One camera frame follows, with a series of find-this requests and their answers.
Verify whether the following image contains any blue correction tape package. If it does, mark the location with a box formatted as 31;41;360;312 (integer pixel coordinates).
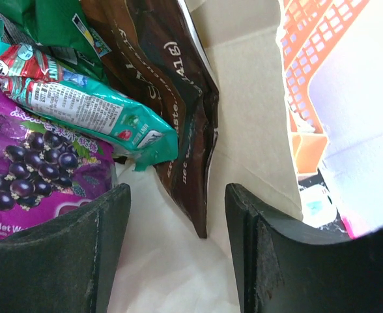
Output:
300;185;337;228

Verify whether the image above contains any pink tape strip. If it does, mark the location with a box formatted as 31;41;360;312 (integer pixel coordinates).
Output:
341;215;369;239

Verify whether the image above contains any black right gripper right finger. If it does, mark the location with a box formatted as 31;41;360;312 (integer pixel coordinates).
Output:
225;183;383;312

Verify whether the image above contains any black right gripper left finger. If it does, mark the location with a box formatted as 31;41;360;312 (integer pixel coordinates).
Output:
0;183;131;312

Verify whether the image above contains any brown Kettle chips bag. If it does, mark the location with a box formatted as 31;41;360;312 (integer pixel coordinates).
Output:
81;1;219;239

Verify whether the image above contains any peach plastic desk organizer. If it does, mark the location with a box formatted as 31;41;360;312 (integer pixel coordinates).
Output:
279;0;371;179

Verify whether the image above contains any green snack bag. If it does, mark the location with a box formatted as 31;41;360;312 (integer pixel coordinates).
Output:
0;0;108;83

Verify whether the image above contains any beige paper bag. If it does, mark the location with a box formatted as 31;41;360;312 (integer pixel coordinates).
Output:
108;1;302;312

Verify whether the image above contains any teal Fox's mint candy bag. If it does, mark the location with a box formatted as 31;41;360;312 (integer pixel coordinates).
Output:
0;20;178;170

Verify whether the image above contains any purple blackcurrant candy bag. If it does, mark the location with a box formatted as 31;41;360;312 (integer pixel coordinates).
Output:
0;90;117;239

